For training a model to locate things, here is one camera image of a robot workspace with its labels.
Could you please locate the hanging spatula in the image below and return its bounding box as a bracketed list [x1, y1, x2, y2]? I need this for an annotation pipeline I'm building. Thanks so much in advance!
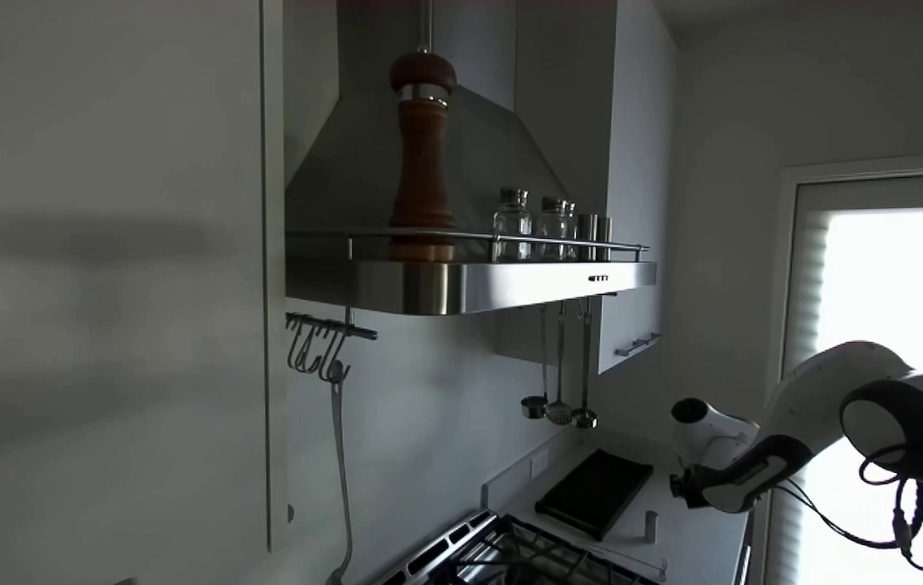
[547, 307, 573, 426]

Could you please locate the wooden pepper mill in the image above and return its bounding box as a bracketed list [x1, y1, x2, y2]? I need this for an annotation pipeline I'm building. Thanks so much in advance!
[391, 53, 455, 261]

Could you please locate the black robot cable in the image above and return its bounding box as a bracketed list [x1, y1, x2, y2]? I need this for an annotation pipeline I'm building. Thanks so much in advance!
[772, 441, 923, 580]

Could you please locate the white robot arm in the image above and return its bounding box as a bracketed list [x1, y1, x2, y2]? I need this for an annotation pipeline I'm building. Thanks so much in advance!
[668, 341, 923, 512]

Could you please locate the stainless steel gas stove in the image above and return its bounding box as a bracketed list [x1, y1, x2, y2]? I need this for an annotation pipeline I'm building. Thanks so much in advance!
[366, 509, 657, 585]

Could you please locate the black griddle tray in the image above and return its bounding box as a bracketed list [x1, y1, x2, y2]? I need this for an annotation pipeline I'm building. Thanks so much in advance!
[537, 451, 654, 540]

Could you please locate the hanging ladle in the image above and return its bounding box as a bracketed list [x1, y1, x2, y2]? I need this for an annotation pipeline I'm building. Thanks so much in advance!
[520, 309, 547, 419]

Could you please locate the white window blind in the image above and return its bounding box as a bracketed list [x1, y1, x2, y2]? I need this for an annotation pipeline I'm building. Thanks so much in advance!
[765, 178, 923, 585]

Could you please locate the stainless steel range hood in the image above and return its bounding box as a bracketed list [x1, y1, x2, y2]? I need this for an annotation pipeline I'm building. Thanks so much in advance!
[287, 0, 674, 319]

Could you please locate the glass spice bottle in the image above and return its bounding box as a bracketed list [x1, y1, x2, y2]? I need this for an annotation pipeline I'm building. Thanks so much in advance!
[537, 199, 580, 261]
[491, 187, 534, 261]

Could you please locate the hanging pasta spoon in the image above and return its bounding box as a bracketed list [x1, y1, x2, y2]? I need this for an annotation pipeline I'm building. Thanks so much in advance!
[573, 303, 597, 432]

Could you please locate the hanging utensil hook rack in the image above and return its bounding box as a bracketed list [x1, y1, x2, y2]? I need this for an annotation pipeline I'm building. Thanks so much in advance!
[287, 312, 378, 382]

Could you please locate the white upper cabinet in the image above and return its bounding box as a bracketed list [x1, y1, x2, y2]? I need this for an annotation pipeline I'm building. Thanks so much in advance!
[497, 0, 681, 378]

